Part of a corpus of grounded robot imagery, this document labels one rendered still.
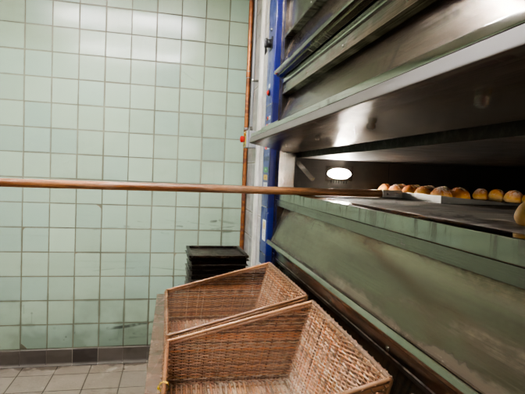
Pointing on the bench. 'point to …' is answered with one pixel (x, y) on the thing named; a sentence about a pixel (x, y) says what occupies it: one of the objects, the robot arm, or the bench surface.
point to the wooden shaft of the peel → (184, 188)
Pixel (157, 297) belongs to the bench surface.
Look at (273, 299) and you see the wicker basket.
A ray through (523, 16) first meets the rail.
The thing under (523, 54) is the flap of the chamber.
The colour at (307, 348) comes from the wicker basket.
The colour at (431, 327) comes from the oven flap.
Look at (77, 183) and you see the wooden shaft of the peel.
